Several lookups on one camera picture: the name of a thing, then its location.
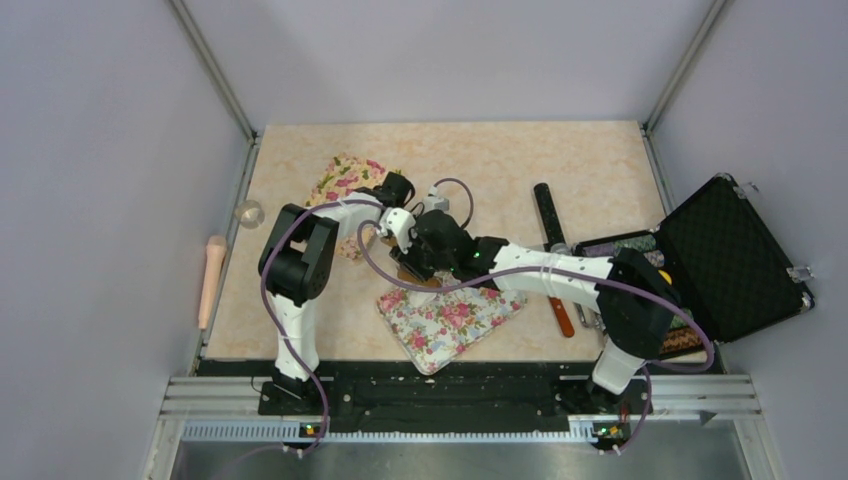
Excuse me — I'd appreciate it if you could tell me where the wooden double-ended rolling pin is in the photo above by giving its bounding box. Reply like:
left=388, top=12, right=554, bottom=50
left=396, top=262, right=442, bottom=288

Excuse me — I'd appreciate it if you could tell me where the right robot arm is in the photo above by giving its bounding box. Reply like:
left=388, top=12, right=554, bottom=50
left=377, top=208, right=683, bottom=412

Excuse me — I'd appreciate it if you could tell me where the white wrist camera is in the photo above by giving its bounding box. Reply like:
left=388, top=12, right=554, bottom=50
left=421, top=186, right=450, bottom=213
left=377, top=208, right=416, bottom=254

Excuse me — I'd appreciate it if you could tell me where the open black poker chip case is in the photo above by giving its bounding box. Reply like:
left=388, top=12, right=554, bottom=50
left=573, top=173, right=815, bottom=360

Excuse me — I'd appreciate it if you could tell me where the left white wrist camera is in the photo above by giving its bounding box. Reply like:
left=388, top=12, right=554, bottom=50
left=421, top=186, right=450, bottom=213

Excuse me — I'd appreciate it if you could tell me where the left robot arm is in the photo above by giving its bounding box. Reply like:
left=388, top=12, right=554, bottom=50
left=258, top=172, right=415, bottom=414

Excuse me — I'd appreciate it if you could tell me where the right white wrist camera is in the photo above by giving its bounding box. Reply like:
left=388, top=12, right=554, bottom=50
left=377, top=208, right=416, bottom=254

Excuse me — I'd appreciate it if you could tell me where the grey round knob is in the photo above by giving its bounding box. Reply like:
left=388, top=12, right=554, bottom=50
left=550, top=243, right=572, bottom=255

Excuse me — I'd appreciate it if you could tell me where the black ridged rolling stick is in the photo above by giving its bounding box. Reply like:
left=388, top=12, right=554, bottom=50
left=533, top=183, right=567, bottom=251

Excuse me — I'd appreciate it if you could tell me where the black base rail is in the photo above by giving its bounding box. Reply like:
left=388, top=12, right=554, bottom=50
left=158, top=357, right=757, bottom=445

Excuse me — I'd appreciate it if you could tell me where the metal scraper with red handle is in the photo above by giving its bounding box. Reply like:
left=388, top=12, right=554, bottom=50
left=548, top=297, right=575, bottom=338

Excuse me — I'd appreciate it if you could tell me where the yellow floral cloth pad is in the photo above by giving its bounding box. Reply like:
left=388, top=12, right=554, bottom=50
left=305, top=154, right=399, bottom=261

